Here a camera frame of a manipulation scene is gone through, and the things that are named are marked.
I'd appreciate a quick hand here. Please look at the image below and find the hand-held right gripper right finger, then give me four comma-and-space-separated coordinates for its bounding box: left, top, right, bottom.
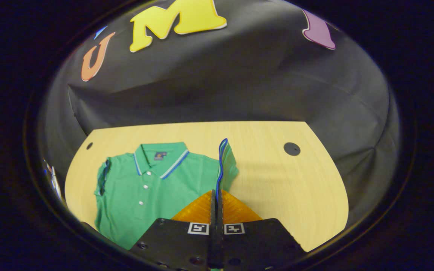
217, 189, 304, 271

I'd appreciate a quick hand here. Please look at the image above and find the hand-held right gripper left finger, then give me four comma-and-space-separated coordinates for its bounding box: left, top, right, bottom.
128, 189, 217, 271

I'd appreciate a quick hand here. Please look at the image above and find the green T-shirt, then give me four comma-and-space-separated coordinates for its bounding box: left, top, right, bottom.
94, 138, 239, 251

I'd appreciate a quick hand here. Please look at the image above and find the computer monitor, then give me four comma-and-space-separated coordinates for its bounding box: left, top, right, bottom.
44, 160, 63, 200

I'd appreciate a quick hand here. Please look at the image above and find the black backdrop cloth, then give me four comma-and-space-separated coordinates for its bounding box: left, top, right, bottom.
38, 0, 402, 226

